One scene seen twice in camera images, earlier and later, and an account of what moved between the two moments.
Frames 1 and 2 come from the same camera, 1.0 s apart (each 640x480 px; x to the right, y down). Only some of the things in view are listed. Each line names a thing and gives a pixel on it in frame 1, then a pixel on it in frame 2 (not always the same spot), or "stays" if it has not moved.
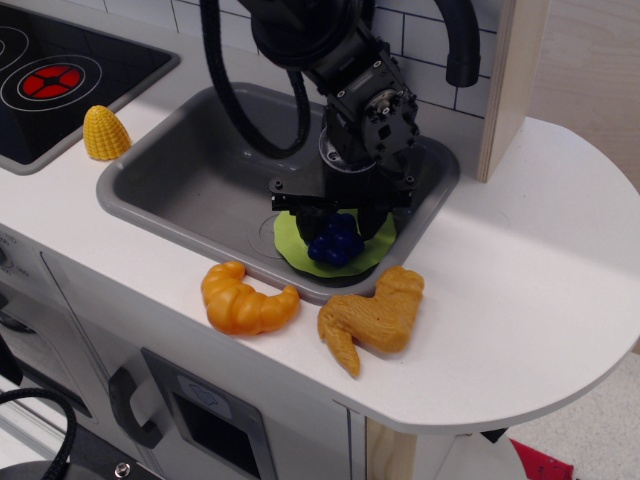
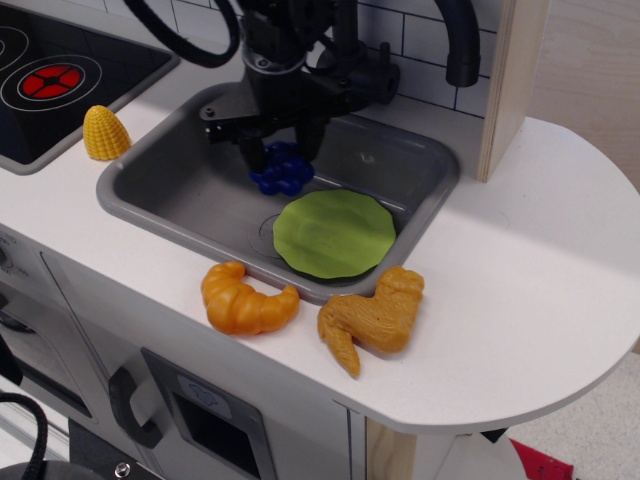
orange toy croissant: [236, 307] stays
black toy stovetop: [53, 67] stays
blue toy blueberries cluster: [339, 242] to [284, 171]
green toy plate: [294, 248] stays
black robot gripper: [346, 183] to [279, 94]
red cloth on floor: [540, 467] stays
